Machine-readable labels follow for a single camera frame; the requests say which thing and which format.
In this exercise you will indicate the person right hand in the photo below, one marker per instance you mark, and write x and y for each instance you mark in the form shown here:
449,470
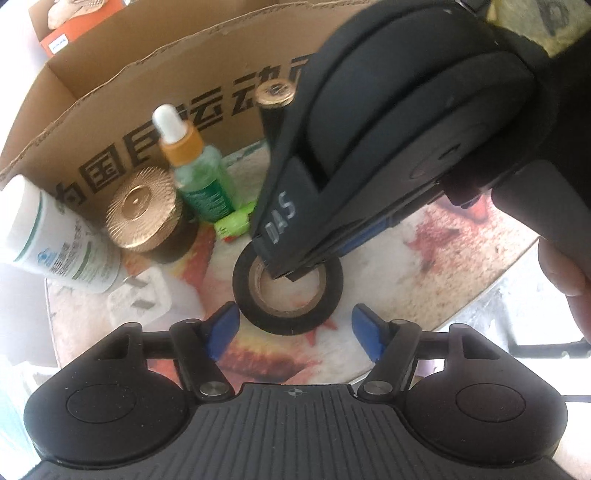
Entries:
569,279

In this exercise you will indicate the white power adapter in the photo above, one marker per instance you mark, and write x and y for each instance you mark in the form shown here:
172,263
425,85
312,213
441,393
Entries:
155,299

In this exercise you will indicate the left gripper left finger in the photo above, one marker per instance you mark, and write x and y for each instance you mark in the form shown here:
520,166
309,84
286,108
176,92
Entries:
198,345

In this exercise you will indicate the white supplement bottle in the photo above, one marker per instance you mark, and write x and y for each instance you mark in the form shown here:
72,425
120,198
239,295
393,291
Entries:
41,235

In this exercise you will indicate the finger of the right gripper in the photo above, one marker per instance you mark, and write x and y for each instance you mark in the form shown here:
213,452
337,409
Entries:
341,243

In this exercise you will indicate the green dropper bottle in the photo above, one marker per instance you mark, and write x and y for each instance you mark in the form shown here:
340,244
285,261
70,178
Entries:
196,167

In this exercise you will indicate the black gold lipstick tube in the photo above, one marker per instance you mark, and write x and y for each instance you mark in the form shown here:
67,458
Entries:
272,99

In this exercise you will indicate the green glue stick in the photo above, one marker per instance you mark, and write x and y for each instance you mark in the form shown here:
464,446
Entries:
235,224

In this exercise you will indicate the brown cardboard box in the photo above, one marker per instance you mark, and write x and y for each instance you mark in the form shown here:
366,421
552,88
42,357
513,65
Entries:
85,123

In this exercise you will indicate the gold lid cream jar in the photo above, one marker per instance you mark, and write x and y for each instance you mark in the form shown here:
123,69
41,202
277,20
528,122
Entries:
148,216

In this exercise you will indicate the orange appliance box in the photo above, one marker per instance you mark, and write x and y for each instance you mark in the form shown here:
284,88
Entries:
58,23

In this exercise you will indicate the black tape roll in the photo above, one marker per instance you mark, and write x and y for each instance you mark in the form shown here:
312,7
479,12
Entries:
280,307

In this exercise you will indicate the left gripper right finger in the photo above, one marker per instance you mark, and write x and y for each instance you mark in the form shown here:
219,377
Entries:
392,346

